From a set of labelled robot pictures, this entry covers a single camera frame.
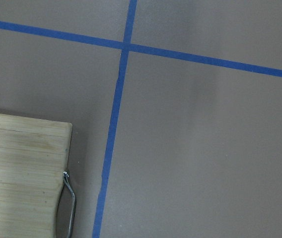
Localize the wooden cutting board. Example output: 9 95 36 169
0 114 72 238

